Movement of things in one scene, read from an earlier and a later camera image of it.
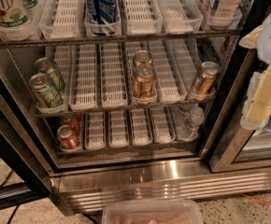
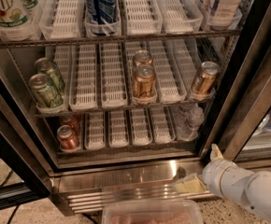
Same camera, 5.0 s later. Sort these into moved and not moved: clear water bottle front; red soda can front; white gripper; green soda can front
Moved: white gripper
Not moved: clear water bottle front; red soda can front; green soda can front
